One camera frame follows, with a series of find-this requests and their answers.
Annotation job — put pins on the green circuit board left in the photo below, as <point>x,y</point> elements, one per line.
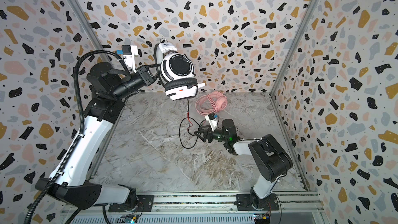
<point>129,219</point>

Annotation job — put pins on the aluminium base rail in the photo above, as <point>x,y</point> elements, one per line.
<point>214,207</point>

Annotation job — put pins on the aluminium corner post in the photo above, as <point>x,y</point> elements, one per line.
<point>86,26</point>
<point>296,40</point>

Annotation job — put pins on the right aluminium corner post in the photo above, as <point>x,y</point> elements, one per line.
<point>296,40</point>

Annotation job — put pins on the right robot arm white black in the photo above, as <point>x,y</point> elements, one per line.
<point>270,158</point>

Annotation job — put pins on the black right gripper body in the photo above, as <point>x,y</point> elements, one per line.
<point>210,135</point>

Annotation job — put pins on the white black headphones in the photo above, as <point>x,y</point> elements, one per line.
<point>175,72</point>

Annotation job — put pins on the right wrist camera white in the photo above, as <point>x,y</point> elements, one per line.
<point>213,120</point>

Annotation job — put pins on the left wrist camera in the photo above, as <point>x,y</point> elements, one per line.
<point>128,53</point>

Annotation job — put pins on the pink headphones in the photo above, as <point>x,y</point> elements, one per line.
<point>211,103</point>

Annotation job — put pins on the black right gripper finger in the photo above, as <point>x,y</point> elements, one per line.
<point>203,136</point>
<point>205,128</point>

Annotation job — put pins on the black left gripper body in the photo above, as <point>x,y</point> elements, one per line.
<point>145,78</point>

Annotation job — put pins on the circuit board right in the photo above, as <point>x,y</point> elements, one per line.
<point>262,218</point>

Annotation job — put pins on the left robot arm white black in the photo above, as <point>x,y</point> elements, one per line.
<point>68,182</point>

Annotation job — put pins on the left aluminium corner post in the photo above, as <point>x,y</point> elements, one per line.
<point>86,26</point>

